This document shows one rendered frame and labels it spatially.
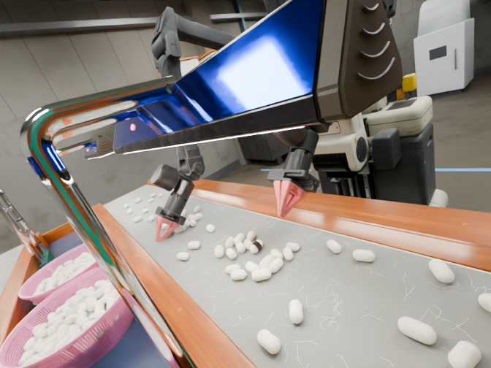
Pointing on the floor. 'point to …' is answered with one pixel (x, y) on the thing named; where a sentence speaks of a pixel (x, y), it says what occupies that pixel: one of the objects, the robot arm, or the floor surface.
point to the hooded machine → (444, 48)
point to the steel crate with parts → (263, 148)
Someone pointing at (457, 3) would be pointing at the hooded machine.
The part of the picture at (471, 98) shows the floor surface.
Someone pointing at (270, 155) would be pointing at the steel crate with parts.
